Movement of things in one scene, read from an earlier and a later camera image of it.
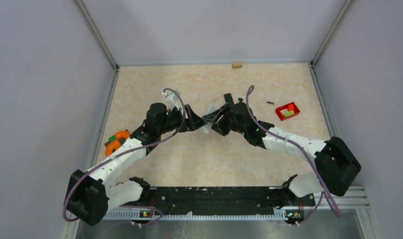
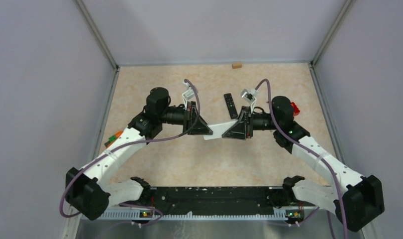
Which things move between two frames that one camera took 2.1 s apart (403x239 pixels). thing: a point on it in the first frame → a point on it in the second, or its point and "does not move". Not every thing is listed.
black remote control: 228,98 does not move
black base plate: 212,200 does not move
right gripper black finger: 215,117 → 238,130
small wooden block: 236,65 does not move
